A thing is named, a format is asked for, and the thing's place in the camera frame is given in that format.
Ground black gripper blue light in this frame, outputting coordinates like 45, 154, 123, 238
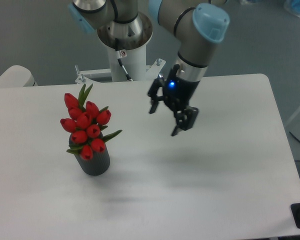
147, 64, 199, 137

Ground red tulip bouquet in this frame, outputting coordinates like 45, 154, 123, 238
60, 84, 122, 162

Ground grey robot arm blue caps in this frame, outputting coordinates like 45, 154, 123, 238
68, 0, 230, 136

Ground dark grey ribbed vase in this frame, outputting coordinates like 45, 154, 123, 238
72, 138, 110, 176

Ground white chair back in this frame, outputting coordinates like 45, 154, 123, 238
0, 65, 38, 89

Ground blue plastic bag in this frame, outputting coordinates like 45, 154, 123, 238
284, 0, 300, 18

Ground black cable on pedestal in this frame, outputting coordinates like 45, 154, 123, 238
114, 37, 134, 82

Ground black cable on floor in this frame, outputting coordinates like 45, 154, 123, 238
289, 131, 300, 147

